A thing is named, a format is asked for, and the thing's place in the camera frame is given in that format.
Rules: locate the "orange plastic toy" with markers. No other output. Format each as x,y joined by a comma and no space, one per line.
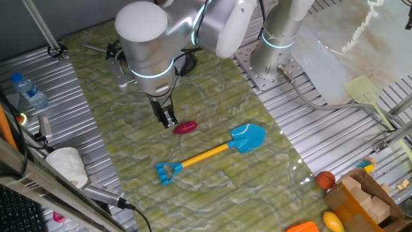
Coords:
302,227

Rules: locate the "white marbled sheet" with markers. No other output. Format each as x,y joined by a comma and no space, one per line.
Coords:
380,45

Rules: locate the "yellow toy block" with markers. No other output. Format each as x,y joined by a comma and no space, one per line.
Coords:
369,168

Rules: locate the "aluminium frame bar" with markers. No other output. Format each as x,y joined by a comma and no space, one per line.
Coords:
48,190

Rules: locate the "red emergency stop button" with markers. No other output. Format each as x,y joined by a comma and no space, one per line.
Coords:
21,120

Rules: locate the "yellow toy mango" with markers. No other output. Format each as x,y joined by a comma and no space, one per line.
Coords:
333,222

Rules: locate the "small wooden block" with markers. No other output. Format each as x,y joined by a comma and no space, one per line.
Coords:
403,184
386,188

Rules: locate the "aluminium stand pole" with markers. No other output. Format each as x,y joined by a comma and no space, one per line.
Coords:
40,22

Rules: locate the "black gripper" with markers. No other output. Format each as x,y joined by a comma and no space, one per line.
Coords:
161,104

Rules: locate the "aluminium profile with bracket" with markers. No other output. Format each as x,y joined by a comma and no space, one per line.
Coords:
397,133

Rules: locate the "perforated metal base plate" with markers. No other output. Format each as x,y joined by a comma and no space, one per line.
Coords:
273,80

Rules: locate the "black C-clamp with steel screw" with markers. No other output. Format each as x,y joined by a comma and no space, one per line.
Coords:
190,64

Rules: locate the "small orange toy basketball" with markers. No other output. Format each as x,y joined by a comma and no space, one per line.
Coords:
325,180

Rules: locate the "plain wooden block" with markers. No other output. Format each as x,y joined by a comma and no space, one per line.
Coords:
380,209
351,183
360,197

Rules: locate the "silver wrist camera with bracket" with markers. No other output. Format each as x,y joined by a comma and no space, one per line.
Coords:
119,74

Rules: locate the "pink plastic object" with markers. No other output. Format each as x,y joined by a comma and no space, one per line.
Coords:
58,217

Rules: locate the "clear water bottle blue cap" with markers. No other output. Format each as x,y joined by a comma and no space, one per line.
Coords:
30,93

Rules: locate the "blue and yellow toy shovel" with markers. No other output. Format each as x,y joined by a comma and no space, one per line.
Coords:
248,137

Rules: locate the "green marbled table mat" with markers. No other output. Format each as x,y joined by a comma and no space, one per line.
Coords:
209,199

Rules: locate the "maroon toy rugby ball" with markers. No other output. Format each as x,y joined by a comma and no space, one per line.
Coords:
185,127

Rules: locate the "blue toy block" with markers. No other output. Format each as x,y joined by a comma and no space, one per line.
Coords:
363,164

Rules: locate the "long silver depth camera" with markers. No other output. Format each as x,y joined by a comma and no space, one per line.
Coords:
101,193

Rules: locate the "black keyboard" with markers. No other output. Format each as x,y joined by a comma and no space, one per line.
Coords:
19,212

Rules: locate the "pale yellow fly swatter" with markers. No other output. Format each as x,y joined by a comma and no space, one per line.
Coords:
362,90

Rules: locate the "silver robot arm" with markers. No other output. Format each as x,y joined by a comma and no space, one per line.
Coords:
145,48

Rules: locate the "white toilet paper roll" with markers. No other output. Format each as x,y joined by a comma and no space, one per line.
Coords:
67,164

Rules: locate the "brown cardboard box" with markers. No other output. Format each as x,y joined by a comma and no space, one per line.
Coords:
344,206

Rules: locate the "black hanging device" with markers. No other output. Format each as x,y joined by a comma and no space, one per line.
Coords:
409,21

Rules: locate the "small grey camera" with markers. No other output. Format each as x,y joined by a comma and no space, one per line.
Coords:
44,126

